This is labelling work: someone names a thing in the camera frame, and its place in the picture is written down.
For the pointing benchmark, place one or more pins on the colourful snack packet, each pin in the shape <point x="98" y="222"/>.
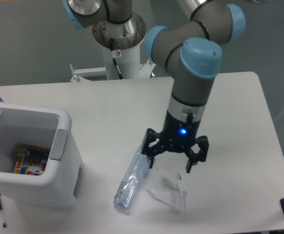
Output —
<point x="31" y="160"/>

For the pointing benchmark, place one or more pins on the white base frame bracket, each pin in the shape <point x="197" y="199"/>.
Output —
<point x="78" y="75"/>

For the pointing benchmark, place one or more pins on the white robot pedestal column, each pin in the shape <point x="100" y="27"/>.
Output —
<point x="128" y="63"/>

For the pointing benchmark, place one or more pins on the crushed clear plastic bottle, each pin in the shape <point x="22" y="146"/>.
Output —
<point x="132" y="180"/>

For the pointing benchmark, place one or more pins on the black white pen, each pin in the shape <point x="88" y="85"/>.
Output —
<point x="4" y="225"/>

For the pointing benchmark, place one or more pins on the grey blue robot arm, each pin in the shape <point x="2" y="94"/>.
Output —
<point x="191" y="54"/>

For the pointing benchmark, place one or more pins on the white push-lid trash can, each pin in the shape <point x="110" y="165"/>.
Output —
<point x="46" y="128"/>

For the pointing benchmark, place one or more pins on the clear plastic wrapper bag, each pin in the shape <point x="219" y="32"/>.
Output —
<point x="168" y="188"/>

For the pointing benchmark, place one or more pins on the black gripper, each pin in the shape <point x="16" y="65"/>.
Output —
<point x="178" y="137"/>

